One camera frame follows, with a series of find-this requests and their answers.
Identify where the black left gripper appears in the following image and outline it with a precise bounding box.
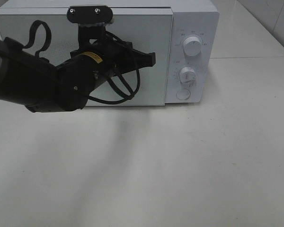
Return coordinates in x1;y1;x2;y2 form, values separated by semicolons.
70;25;156;80

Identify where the white microwave door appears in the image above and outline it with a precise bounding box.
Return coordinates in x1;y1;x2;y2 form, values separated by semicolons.
0;15;172;105

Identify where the white timer knob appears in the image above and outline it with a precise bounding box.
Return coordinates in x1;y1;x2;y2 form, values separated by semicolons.
179;67;196;84

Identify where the round white door button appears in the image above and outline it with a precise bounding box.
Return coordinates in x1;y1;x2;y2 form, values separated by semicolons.
176;88;191;100

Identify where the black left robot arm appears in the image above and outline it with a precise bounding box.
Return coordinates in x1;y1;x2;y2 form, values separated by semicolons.
0;20;156;113

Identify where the white microwave oven body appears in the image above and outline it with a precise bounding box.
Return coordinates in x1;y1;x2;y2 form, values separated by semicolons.
0;0;219;105

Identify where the upper white power knob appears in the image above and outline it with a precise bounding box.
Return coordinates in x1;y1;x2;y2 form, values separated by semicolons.
182;35;203;57

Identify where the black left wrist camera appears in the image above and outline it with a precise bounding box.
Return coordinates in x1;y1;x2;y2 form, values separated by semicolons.
67;5;113;26

